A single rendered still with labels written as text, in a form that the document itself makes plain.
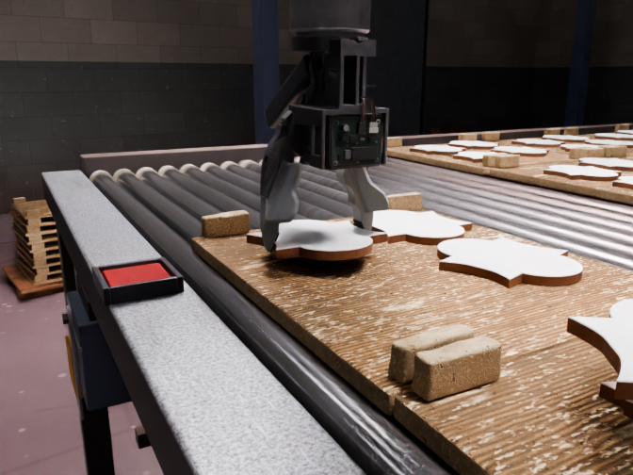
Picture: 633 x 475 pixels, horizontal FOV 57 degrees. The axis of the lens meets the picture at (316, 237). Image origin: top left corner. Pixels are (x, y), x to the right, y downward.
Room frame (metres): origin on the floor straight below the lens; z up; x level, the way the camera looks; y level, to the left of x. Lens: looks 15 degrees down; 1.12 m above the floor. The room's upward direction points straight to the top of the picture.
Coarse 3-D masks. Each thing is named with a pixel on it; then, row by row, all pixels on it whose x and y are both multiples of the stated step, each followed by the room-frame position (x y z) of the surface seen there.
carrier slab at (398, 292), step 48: (192, 240) 0.67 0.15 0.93; (240, 240) 0.66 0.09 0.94; (528, 240) 0.66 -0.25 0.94; (240, 288) 0.53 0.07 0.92; (288, 288) 0.50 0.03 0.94; (336, 288) 0.50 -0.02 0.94; (384, 288) 0.50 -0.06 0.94; (432, 288) 0.50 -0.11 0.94; (480, 288) 0.50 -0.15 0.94; (528, 288) 0.50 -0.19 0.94; (576, 288) 0.50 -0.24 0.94; (624, 288) 0.50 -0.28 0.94; (336, 336) 0.40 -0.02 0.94; (384, 336) 0.40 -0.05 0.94; (528, 336) 0.40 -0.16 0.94; (384, 384) 0.33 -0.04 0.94
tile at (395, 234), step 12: (384, 216) 0.74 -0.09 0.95; (396, 216) 0.74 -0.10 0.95; (408, 216) 0.74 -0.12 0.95; (420, 216) 0.74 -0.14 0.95; (432, 216) 0.74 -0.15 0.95; (372, 228) 0.69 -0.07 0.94; (384, 228) 0.68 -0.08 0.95; (396, 228) 0.68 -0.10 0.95; (408, 228) 0.68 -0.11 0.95; (420, 228) 0.68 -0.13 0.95; (432, 228) 0.68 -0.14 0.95; (444, 228) 0.68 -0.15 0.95; (456, 228) 0.68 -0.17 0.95; (468, 228) 0.71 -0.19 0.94; (396, 240) 0.65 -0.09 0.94; (408, 240) 0.65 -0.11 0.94; (420, 240) 0.64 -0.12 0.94; (432, 240) 0.64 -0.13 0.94; (444, 240) 0.64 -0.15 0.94
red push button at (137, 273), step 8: (152, 264) 0.59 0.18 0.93; (104, 272) 0.57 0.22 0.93; (112, 272) 0.56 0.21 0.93; (120, 272) 0.56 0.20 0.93; (128, 272) 0.56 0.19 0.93; (136, 272) 0.56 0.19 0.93; (144, 272) 0.56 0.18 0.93; (152, 272) 0.56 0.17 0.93; (160, 272) 0.56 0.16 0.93; (112, 280) 0.54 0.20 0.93; (120, 280) 0.54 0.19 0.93; (128, 280) 0.54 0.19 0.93; (136, 280) 0.54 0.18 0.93; (144, 280) 0.54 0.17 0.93
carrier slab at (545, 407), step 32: (544, 352) 0.37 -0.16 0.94; (576, 352) 0.37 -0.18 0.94; (512, 384) 0.33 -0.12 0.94; (544, 384) 0.33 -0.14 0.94; (576, 384) 0.33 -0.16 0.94; (416, 416) 0.30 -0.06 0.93; (448, 416) 0.29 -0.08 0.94; (480, 416) 0.29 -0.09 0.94; (512, 416) 0.29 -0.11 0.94; (544, 416) 0.29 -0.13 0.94; (576, 416) 0.29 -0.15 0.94; (608, 416) 0.29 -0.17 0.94; (448, 448) 0.27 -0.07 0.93; (480, 448) 0.26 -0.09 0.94; (512, 448) 0.26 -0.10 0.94; (544, 448) 0.26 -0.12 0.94; (576, 448) 0.26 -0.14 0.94; (608, 448) 0.26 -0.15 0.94
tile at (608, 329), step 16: (624, 304) 0.33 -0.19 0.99; (576, 320) 0.31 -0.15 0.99; (592, 320) 0.31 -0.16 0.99; (608, 320) 0.31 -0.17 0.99; (624, 320) 0.31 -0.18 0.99; (576, 336) 0.31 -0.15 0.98; (592, 336) 0.30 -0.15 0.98; (608, 336) 0.29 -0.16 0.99; (624, 336) 0.29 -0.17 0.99; (608, 352) 0.28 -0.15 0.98; (624, 352) 0.27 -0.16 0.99; (624, 368) 0.25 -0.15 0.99; (624, 384) 0.24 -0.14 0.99
